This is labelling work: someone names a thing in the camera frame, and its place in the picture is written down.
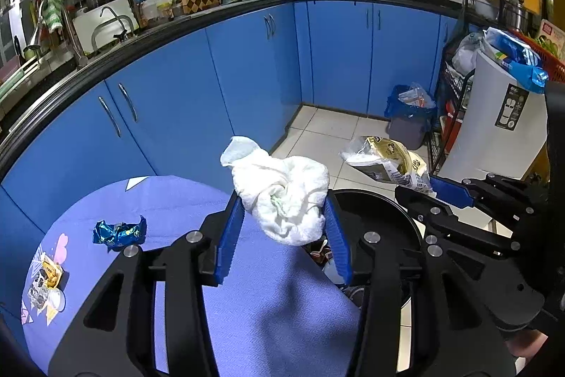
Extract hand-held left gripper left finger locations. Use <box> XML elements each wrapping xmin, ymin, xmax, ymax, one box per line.
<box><xmin>46</xmin><ymin>196</ymin><xmax>248</xmax><ymax>377</ymax></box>

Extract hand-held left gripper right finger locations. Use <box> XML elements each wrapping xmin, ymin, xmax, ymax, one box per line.
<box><xmin>324</xmin><ymin>196</ymin><xmax>517</xmax><ymax>377</ymax></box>

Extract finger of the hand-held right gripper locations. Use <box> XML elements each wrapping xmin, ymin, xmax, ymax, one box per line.
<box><xmin>394</xmin><ymin>184</ymin><xmax>524</xmax><ymax>260</ymax></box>
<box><xmin>429</xmin><ymin>174</ymin><xmax>541</xmax><ymax>230</ymax></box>

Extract orange brown wrapper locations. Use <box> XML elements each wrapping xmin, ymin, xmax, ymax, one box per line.
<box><xmin>309</xmin><ymin>242</ymin><xmax>329</xmax><ymax>265</ymax></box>

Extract black round trash bin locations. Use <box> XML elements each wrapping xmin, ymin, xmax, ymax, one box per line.
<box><xmin>304</xmin><ymin>188</ymin><xmax>427</xmax><ymax>311</ymax></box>

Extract white paper towel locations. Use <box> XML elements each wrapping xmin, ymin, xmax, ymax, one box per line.
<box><xmin>220</xmin><ymin>135</ymin><xmax>331</xmax><ymax>246</ymax></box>

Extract yellow white snack wrapper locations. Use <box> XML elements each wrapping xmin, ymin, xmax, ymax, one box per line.
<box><xmin>340</xmin><ymin>135</ymin><xmax>438</xmax><ymax>198</ymax></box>

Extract person's right hand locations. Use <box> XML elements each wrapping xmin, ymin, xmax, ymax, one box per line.
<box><xmin>507</xmin><ymin>333</ymin><xmax>550</xmax><ymax>369</ymax></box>

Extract white floor appliance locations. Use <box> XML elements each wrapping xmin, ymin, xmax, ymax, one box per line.
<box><xmin>439</xmin><ymin>50</ymin><xmax>550</xmax><ymax>188</ymax></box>

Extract blue patterned tablecloth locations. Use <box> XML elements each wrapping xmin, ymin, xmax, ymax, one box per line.
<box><xmin>20</xmin><ymin>175</ymin><xmax>363</xmax><ymax>377</ymax></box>

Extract grey bin with blue bag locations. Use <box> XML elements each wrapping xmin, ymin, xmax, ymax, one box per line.
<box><xmin>384</xmin><ymin>82</ymin><xmax>438</xmax><ymax>152</ymax></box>

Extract blue crumpled foil wrapper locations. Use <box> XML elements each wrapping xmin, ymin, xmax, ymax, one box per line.
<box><xmin>92</xmin><ymin>215</ymin><xmax>147</xmax><ymax>252</ymax></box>

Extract blue kitchen base cabinets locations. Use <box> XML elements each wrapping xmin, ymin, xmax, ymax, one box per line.
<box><xmin>0</xmin><ymin>0</ymin><xmax>469</xmax><ymax>228</ymax></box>

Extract blue white plastic bag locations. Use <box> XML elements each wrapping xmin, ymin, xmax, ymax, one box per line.
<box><xmin>483</xmin><ymin>27</ymin><xmax>549</xmax><ymax>95</ymax></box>

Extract red plastic basket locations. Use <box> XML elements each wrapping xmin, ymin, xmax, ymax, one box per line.
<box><xmin>514</xmin><ymin>33</ymin><xmax>565</xmax><ymax>84</ymax></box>

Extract pink heart-shaped paper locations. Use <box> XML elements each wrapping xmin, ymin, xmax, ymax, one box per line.
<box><xmin>55</xmin><ymin>233</ymin><xmax>70</xmax><ymax>267</ymax></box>

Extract small white cup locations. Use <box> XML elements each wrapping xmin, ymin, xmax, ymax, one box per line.
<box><xmin>45</xmin><ymin>288</ymin><xmax>66</xmax><ymax>312</ymax></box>

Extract stainless steel pot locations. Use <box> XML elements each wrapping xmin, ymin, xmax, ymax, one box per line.
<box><xmin>501</xmin><ymin>0</ymin><xmax>530</xmax><ymax>33</ymax></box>

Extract black white wrapper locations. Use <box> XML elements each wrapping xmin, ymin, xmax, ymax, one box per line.
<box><xmin>27</xmin><ymin>275</ymin><xmax>54</xmax><ymax>309</ymax></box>

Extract small chrome faucet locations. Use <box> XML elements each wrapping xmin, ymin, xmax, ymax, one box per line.
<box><xmin>90</xmin><ymin>6</ymin><xmax>135</xmax><ymax>51</ymax></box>

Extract white plastic basin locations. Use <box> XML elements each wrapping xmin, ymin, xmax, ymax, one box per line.
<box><xmin>73</xmin><ymin>0</ymin><xmax>139</xmax><ymax>53</ymax></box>

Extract tall chrome faucet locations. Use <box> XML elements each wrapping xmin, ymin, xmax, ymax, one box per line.
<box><xmin>22</xmin><ymin>0</ymin><xmax>91</xmax><ymax>69</ymax></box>

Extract green striped cloth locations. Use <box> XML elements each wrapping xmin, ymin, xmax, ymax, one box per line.
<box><xmin>40</xmin><ymin>0</ymin><xmax>66</xmax><ymax>34</ymax></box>

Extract black wire rack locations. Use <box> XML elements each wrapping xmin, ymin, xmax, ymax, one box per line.
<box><xmin>426</xmin><ymin>46</ymin><xmax>475</xmax><ymax>177</ymax></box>

